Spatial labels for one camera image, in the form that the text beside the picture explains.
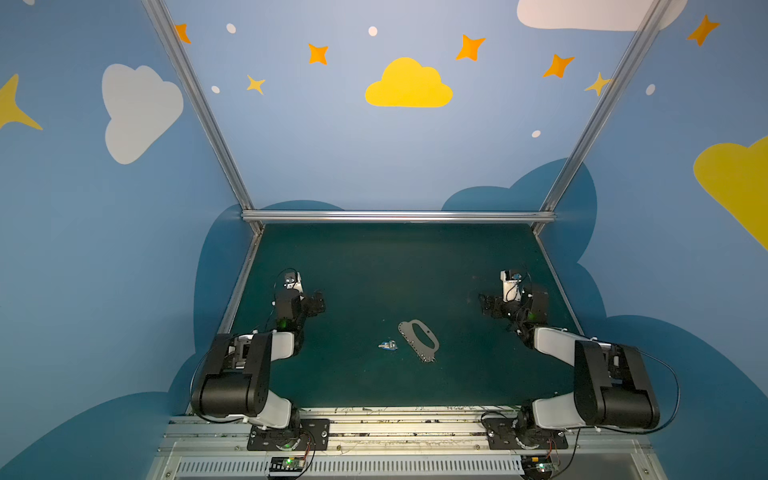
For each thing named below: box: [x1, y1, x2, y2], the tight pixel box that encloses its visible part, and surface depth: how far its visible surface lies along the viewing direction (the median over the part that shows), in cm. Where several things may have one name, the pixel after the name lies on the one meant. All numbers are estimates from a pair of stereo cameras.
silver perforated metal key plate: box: [398, 319, 440, 363], surface depth 92 cm
